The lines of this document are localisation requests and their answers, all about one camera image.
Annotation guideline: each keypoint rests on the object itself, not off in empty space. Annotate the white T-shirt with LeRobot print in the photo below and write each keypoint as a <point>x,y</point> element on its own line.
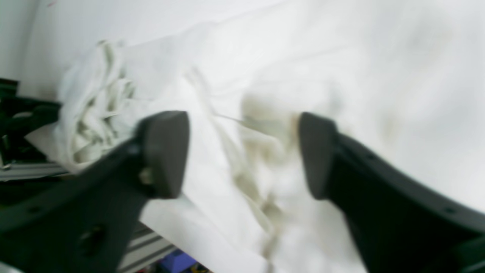
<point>403,77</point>

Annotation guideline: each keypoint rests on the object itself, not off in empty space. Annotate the image right gripper black right finger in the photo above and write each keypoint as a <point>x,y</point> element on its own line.
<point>397,224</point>

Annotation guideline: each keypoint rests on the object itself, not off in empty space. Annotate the blue box on floor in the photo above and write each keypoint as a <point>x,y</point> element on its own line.
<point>176,262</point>

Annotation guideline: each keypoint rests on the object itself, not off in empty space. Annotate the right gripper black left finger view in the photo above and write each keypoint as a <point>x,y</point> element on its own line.
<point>160,148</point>

